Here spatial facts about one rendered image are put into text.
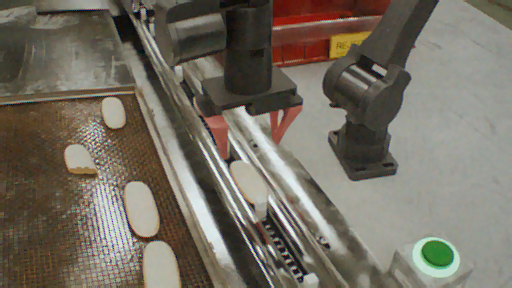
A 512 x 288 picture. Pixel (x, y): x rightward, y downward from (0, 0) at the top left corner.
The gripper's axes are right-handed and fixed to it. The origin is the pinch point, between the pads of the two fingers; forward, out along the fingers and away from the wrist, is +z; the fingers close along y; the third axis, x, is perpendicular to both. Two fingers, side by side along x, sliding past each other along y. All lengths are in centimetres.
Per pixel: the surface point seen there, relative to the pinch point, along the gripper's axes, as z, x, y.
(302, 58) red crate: 9.7, 36.8, 28.5
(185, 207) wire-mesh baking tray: 3.6, -4.2, -10.5
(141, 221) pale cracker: 1.9, -6.1, -16.2
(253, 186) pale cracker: 6.8, -0.9, 0.0
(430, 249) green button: 2.3, -23.3, 11.9
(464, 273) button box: 3.5, -27.5, 14.2
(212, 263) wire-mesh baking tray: 3.6, -13.6, -10.3
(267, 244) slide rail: 7.8, -10.5, -2.2
